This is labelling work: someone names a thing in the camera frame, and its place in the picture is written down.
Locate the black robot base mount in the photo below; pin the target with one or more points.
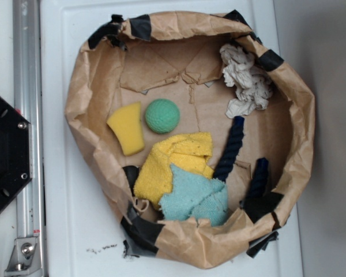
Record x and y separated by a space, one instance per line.
15 149

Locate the green foam ball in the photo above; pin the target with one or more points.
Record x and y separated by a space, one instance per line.
162 116

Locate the yellow terry cloth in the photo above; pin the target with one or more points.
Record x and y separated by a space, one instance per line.
190 152

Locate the crumpled white paper towel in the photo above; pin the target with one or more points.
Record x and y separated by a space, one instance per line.
253 85

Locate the light blue terry cloth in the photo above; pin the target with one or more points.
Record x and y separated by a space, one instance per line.
194 195

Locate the brown paper bag bin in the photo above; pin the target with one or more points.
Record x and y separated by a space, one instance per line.
264 158

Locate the yellow sponge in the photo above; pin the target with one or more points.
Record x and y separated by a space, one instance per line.
126 124

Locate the metal corner bracket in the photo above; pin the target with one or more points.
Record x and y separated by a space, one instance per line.
25 259

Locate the aluminium extrusion rail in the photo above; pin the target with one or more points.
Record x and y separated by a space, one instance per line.
28 99

